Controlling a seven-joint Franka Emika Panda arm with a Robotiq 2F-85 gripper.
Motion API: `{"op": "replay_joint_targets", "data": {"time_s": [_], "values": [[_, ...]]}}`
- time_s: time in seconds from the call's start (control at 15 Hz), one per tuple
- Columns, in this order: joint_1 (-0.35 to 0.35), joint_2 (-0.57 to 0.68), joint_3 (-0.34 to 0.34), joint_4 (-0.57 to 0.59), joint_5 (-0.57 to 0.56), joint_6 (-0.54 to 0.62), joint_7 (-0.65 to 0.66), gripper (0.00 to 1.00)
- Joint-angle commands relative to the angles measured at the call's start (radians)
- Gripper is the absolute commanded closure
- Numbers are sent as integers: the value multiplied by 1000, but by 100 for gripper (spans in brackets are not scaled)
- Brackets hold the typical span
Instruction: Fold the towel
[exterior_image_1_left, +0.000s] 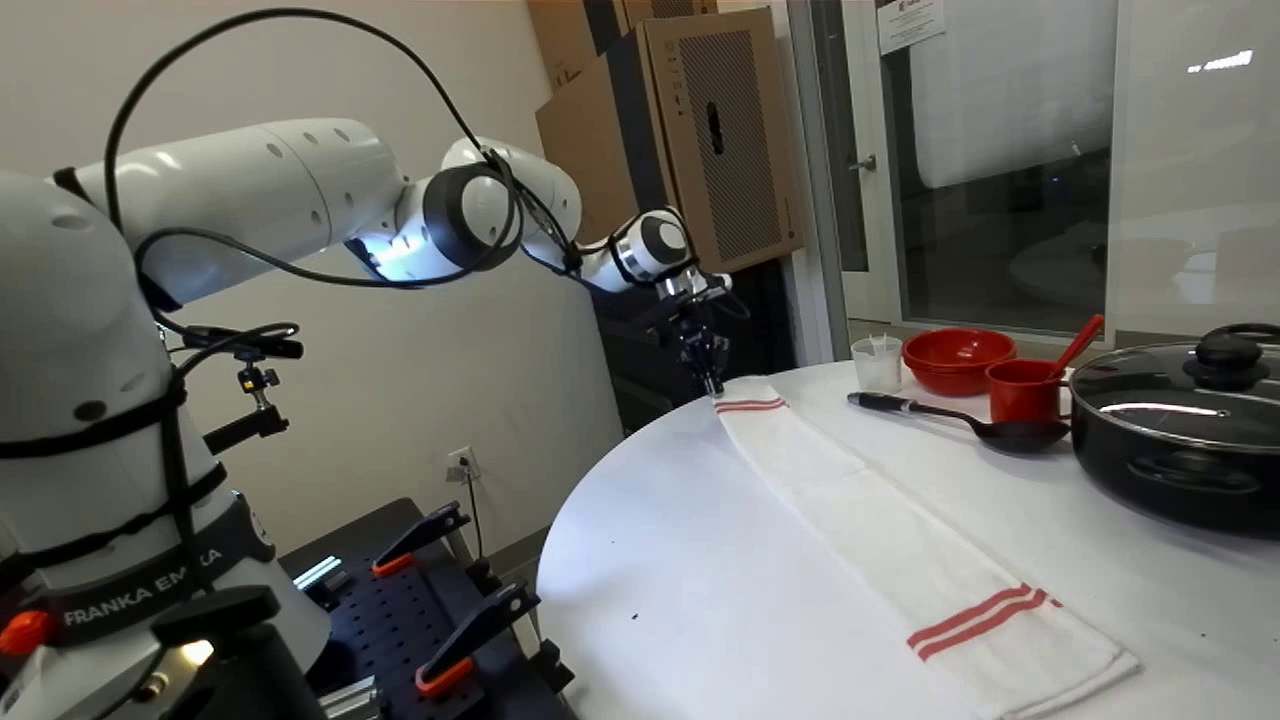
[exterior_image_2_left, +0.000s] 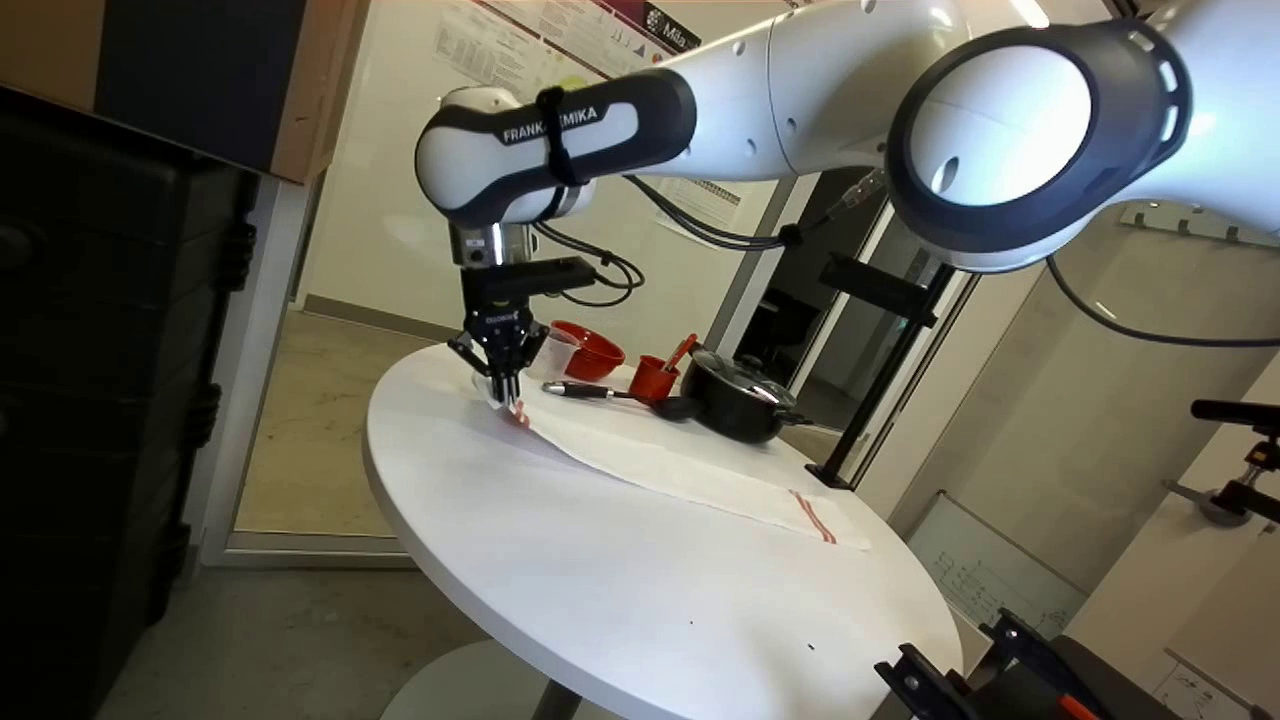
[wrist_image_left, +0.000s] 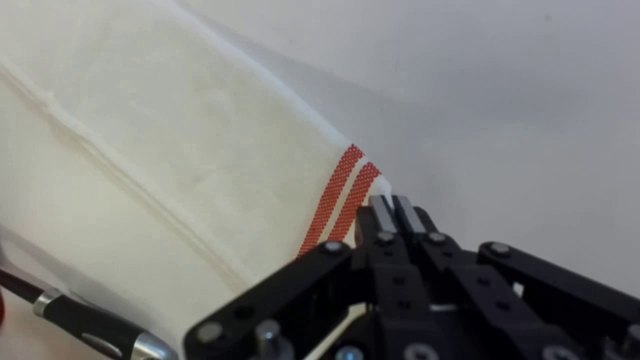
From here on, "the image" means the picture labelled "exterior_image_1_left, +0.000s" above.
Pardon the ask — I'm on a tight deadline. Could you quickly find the dark blue workbench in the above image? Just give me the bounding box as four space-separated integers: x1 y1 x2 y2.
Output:
277 496 585 720

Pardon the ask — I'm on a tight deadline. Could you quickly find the black pot lid with knob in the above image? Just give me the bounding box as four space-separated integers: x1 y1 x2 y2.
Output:
1069 318 1280 451

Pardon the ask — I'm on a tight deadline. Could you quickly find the clear plastic cup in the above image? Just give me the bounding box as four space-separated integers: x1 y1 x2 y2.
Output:
854 330 914 395

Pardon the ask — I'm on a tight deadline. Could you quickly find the small stacked cardboard box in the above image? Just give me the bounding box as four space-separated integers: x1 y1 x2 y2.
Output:
525 0 637 91

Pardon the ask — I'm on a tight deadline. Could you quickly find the glass door white frame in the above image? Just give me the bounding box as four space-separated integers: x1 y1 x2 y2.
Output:
786 0 1125 362

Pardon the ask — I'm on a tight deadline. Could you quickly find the large cardboard box dark print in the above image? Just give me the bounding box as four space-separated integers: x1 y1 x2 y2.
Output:
637 7 811 275

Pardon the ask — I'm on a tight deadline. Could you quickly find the black cooking pot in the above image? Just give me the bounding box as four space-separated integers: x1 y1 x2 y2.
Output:
1069 382 1280 540

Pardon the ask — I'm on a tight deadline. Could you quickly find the plain brown cardboard box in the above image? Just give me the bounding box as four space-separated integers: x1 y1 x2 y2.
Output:
538 53 658 254

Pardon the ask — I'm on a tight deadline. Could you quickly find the white paper door sign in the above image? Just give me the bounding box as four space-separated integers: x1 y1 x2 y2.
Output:
872 0 952 55

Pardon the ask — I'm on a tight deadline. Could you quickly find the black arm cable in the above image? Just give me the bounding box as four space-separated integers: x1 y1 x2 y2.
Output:
100 3 591 290

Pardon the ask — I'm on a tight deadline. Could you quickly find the red bowl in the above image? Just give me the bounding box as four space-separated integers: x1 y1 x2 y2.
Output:
901 324 1019 400

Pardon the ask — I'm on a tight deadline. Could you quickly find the black camera on mount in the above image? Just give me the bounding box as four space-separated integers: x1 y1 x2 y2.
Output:
181 318 307 456

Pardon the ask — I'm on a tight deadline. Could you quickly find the white towel with red stripes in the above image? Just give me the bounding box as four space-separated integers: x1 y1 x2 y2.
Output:
711 390 1146 720

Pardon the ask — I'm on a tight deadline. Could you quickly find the black cabinet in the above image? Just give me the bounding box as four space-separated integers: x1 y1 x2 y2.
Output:
591 254 804 434

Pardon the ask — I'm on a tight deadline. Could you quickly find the black spatula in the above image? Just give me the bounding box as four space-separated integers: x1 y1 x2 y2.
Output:
844 388 1074 456

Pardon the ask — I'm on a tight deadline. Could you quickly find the red measuring cup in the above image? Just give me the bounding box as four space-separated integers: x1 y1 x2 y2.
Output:
984 310 1108 429

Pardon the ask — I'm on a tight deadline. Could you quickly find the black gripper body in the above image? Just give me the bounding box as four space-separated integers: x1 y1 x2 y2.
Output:
654 290 751 355

